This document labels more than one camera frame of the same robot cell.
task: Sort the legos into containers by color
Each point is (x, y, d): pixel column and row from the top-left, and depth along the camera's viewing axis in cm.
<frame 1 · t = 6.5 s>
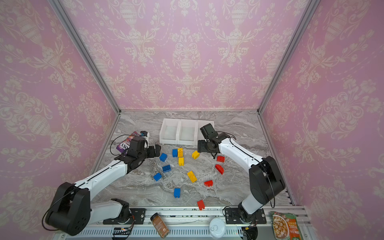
left hand: (154, 148, 89), fingers open
right hand: (204, 147, 88), fingers open
white three-compartment bin: (181, 131, 109), on the table
blue lego beside yellow: (175, 153, 97), point 3 cm above the table
yellow long lego upright: (180, 152, 99), on the table
yellow square lego centre: (181, 161, 93), point 2 cm above the table
yellow lego upper right: (195, 154, 96), point 2 cm above the table
blue studded lego centre: (166, 168, 91), point 2 cm above the table
blue lego lower left: (157, 176, 89), on the table
yellow long lego lower: (192, 176, 88), on the table
blue lego bottom: (177, 192, 82), on the table
red long lego: (219, 168, 89), point 3 cm above the table
red lego lower middle: (209, 183, 85), point 2 cm above the table

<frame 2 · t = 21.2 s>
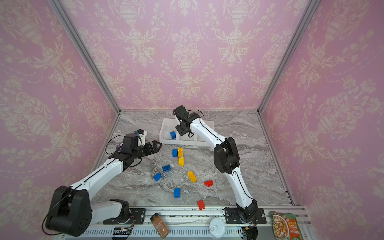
left hand: (156, 146, 87), fingers open
right hand: (184, 128, 95), fingers open
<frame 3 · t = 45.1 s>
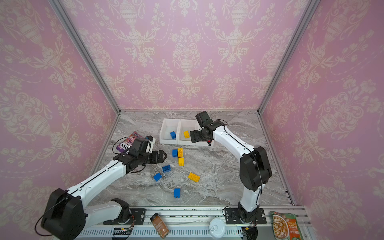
left hand: (161, 157, 85), fingers open
right hand: (199, 136, 89), fingers open
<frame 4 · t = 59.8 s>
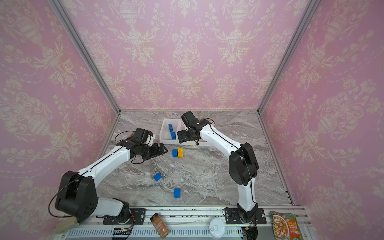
left hand: (162, 153, 86), fingers open
right hand: (186, 136, 89), fingers open
blue studded lego centre: (170, 127, 112), on the table
